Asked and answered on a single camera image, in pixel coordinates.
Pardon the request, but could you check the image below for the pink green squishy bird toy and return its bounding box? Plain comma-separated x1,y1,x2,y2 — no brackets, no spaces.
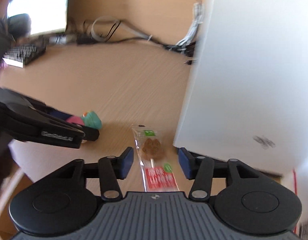
66,111,102,130

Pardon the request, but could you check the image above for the lollipop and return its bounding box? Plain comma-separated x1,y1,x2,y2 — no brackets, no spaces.
132,125,179,192

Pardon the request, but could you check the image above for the black white keyboard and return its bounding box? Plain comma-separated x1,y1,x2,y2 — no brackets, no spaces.
3,43,46,68

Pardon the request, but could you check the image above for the white aigo computer case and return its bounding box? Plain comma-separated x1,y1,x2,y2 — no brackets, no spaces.
173,0,308,175

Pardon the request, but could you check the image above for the black computer monitor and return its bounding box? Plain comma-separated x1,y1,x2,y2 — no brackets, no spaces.
7,0,68,36

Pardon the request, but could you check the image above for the white cable bundle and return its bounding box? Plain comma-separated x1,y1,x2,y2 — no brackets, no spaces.
91,2,203,46

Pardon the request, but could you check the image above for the black cable tangle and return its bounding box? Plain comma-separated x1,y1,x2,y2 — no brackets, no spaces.
69,17,197,65

